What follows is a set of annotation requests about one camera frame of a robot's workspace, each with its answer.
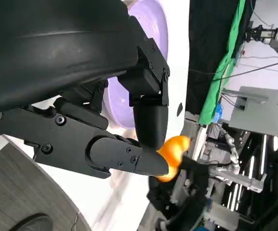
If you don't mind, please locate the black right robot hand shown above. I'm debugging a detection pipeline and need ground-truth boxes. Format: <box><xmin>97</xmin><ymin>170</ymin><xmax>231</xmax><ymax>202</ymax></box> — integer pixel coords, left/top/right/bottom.
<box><xmin>147</xmin><ymin>155</ymin><xmax>211</xmax><ymax>217</ymax></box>

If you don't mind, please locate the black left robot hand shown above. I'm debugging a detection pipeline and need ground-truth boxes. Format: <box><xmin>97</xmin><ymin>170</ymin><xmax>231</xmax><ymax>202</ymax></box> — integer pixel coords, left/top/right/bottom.
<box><xmin>0</xmin><ymin>0</ymin><xmax>171</xmax><ymax>180</ymax></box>

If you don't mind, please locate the orange and white bread roll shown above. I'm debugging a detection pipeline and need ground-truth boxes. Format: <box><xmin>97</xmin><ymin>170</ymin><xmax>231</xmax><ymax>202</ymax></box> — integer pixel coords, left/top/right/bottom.
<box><xmin>156</xmin><ymin>135</ymin><xmax>191</xmax><ymax>183</ymax></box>

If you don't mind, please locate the grey desk panel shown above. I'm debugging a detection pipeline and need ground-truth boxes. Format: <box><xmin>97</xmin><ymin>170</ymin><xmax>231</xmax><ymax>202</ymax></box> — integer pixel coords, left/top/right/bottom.
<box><xmin>222</xmin><ymin>86</ymin><xmax>278</xmax><ymax>138</ymax></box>

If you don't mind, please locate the lilac plate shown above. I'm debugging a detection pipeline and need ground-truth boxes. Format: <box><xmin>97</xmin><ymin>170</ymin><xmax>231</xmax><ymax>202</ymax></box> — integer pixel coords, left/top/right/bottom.
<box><xmin>102</xmin><ymin>0</ymin><xmax>170</xmax><ymax>130</ymax></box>

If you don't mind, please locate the green cloth backdrop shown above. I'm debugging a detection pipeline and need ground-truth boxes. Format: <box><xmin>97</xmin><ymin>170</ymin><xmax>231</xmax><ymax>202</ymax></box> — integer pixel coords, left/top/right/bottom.
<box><xmin>198</xmin><ymin>0</ymin><xmax>253</xmax><ymax>126</ymax></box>

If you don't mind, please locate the black curtain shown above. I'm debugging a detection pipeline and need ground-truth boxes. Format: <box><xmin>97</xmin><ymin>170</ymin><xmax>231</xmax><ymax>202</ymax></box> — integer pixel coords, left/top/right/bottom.
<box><xmin>185</xmin><ymin>0</ymin><xmax>241</xmax><ymax>114</ymax></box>

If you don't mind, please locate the black background cable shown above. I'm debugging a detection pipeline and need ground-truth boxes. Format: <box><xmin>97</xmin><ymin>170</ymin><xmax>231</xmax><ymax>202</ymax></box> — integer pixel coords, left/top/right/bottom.
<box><xmin>188</xmin><ymin>59</ymin><xmax>278</xmax><ymax>81</ymax></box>

